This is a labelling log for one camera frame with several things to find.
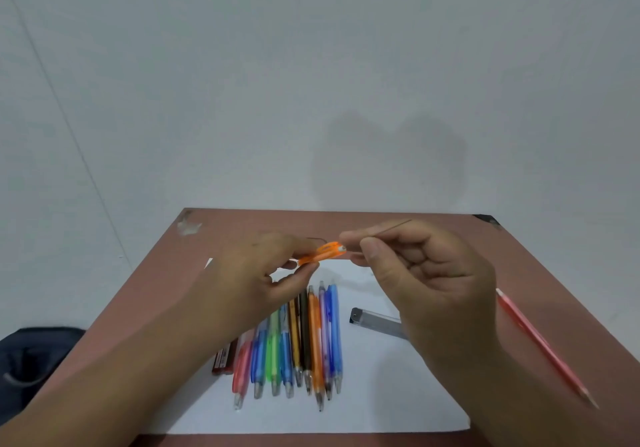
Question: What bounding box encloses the person's left hand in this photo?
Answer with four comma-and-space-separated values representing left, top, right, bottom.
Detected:
194, 233, 331, 335

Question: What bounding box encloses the person's right hand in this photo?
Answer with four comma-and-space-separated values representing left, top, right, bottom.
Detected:
339, 220, 502, 368

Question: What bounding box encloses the orange mechanical pencil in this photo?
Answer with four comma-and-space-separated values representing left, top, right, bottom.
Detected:
295, 242, 348, 267

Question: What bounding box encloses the thin grey pencil lead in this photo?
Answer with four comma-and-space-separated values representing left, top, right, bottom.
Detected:
345, 219, 414, 254

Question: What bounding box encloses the person's left forearm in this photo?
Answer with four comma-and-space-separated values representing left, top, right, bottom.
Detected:
0, 278, 240, 447

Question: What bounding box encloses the person's right forearm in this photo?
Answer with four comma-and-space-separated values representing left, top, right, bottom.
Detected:
419, 341, 640, 447

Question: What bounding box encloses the grey lead case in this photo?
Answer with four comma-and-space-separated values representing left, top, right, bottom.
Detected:
349, 307, 409, 341

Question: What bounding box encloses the row of coloured mechanical pencils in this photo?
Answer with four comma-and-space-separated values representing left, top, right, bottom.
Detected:
231, 282, 344, 412

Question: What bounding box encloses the dark red lead case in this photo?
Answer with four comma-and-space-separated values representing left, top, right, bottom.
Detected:
211, 338, 240, 377

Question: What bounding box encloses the white paper sheet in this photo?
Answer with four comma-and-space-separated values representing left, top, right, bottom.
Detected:
147, 258, 471, 435

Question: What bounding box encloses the red wooden pencil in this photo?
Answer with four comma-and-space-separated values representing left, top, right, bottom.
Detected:
495, 288, 600, 410

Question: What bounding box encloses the dark blue bag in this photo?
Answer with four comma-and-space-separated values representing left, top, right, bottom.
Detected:
0, 327, 86, 426

